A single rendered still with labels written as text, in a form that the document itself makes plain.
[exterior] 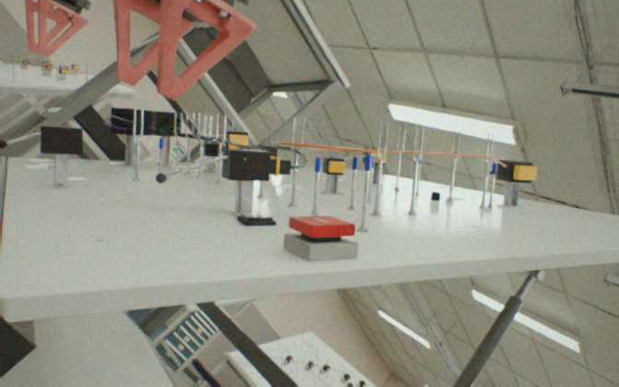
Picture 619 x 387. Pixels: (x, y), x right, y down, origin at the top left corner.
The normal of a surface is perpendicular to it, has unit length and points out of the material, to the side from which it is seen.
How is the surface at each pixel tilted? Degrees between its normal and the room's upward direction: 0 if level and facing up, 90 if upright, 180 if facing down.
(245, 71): 90
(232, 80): 90
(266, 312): 90
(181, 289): 90
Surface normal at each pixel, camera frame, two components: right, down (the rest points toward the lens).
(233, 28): 0.38, 0.57
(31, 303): 0.48, 0.13
